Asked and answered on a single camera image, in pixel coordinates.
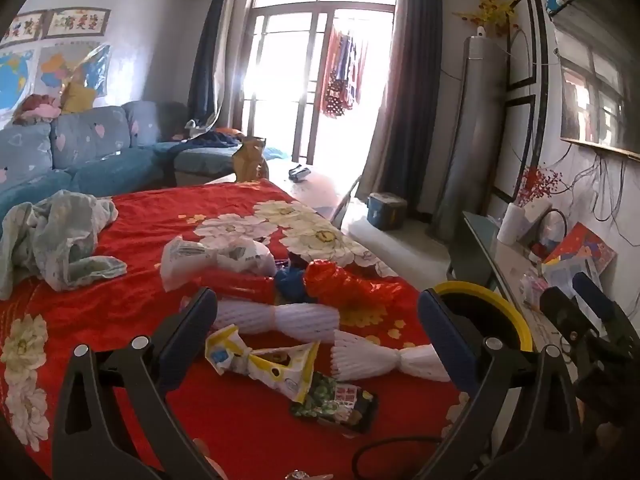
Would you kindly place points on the red tube snack packet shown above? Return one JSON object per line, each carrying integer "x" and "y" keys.
{"x": 235, "y": 287}

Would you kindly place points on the white printed plastic bag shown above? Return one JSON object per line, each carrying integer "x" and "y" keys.
{"x": 200, "y": 260}

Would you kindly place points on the yellow white snack wrapper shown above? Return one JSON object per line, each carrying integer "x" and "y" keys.
{"x": 270, "y": 365}

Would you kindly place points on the red floral blanket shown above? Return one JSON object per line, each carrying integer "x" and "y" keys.
{"x": 150, "y": 240}

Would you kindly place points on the grey standing air conditioner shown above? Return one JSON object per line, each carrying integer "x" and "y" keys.
{"x": 470, "y": 135}

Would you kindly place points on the green black snack packet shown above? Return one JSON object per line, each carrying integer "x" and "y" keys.
{"x": 335, "y": 400}

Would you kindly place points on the framed cartoon picture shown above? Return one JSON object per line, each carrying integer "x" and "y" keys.
{"x": 77, "y": 22}
{"x": 20, "y": 27}

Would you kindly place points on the dark blue curtain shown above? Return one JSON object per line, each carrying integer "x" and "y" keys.
{"x": 207, "y": 60}

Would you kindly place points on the balcony glass door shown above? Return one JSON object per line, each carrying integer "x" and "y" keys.
{"x": 290, "y": 60}

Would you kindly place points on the yellow cloth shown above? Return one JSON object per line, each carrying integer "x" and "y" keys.
{"x": 77, "y": 97}

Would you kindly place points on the red berry branches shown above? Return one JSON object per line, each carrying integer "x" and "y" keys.
{"x": 537, "y": 185}

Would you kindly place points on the small blue object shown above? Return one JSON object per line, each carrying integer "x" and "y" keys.
{"x": 300, "y": 172}

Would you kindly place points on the white foam fruit net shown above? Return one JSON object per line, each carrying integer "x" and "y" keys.
{"x": 300, "y": 317}
{"x": 415, "y": 360}

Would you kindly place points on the light blue crumpled cloth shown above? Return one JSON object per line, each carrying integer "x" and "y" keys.
{"x": 60, "y": 240}

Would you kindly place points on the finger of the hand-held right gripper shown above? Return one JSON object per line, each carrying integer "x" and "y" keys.
{"x": 567, "y": 312}
{"x": 595, "y": 297}

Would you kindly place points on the low coffee table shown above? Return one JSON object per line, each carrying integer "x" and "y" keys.
{"x": 310, "y": 195}

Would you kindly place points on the wall television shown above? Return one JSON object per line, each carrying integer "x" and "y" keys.
{"x": 600, "y": 85}

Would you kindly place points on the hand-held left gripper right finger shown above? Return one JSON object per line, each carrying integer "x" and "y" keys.
{"x": 447, "y": 340}

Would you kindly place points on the dark grey curtain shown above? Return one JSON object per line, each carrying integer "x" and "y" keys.
{"x": 405, "y": 85}

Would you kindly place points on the hanging laundry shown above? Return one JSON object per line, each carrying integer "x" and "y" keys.
{"x": 342, "y": 75}

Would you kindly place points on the blue storage box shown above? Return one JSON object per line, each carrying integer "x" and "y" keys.
{"x": 386, "y": 212}

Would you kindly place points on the red printed book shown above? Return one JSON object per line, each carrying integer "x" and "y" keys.
{"x": 582, "y": 247}

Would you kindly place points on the person's right hand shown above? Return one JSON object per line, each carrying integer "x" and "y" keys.
{"x": 609, "y": 435}

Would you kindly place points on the red pink clothes pile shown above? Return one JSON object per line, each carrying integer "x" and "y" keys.
{"x": 35, "y": 107}

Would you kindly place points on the printed paper sheets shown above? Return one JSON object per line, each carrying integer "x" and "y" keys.
{"x": 560, "y": 277}

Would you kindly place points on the blue plastic bag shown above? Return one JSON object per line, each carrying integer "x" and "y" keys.
{"x": 292, "y": 285}

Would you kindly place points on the small white camera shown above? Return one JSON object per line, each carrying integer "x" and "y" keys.
{"x": 481, "y": 31}

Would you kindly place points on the glass television stand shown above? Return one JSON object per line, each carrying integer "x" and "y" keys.
{"x": 480, "y": 255}

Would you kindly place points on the blue patterned sofa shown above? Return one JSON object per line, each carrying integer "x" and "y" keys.
{"x": 90, "y": 135}

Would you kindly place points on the orange cat-shaped paper bag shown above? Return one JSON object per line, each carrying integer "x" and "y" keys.
{"x": 250, "y": 160}

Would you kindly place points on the red plastic bag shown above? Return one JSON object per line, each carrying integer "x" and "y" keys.
{"x": 350, "y": 285}

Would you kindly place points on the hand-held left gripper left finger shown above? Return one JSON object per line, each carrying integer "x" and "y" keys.
{"x": 187, "y": 340}

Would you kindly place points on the white paper roll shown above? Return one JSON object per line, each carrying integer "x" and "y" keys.
{"x": 510, "y": 225}

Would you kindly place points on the dark blue clothes pile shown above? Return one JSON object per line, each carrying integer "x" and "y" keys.
{"x": 215, "y": 139}

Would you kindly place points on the world map poster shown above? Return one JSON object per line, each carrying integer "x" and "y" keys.
{"x": 15, "y": 80}

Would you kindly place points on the colourful country map poster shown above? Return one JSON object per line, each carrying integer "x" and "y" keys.
{"x": 60, "y": 67}

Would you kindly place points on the yellow artificial flowers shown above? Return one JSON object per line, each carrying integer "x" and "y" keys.
{"x": 487, "y": 12}

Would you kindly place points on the person's left hand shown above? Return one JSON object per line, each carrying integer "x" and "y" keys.
{"x": 205, "y": 455}

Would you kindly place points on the yellow trash bin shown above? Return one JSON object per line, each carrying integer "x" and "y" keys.
{"x": 475, "y": 287}

